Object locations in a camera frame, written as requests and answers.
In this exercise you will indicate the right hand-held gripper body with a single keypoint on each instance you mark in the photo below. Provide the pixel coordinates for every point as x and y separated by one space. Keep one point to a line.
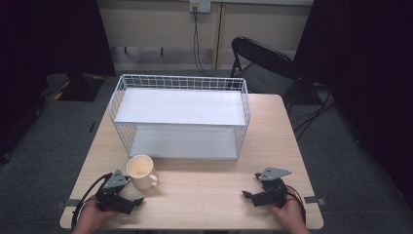
271 195

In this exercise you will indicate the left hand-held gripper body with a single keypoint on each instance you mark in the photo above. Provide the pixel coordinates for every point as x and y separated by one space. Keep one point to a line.
112 201

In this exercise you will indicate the cream ceramic cup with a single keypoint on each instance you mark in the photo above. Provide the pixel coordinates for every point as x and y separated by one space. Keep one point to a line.
140 169

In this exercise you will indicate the person's left hand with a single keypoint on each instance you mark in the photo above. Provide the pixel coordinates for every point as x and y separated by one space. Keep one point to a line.
89 214

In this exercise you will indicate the person's right hand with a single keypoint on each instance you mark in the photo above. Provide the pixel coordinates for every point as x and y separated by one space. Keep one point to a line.
292 213

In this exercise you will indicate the grey tape strip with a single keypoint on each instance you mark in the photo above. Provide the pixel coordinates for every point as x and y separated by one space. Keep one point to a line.
69 203
315 200

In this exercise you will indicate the black stand base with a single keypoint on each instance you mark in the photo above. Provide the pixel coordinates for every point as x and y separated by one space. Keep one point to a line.
79 87

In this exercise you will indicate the black folding chair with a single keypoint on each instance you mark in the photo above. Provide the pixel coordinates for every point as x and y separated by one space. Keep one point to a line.
263 58

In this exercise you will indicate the black curtain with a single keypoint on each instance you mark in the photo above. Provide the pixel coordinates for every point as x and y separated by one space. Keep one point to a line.
367 65
48 39

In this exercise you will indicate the white wall socket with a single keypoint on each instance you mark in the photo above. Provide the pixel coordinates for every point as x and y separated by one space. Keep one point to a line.
200 6

